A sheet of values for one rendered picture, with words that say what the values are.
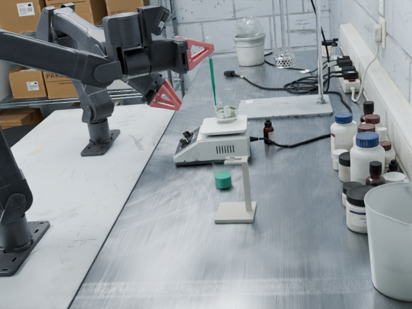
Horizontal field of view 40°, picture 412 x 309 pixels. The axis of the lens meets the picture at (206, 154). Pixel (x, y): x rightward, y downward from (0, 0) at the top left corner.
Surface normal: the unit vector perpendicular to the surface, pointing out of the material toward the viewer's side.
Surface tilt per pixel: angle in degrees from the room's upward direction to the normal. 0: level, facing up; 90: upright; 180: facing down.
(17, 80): 91
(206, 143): 90
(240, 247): 0
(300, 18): 90
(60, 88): 86
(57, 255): 0
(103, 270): 0
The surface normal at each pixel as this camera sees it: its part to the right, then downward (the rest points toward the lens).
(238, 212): -0.11, -0.92
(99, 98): 0.52, -0.40
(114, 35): 0.44, 0.29
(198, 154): -0.08, 0.37
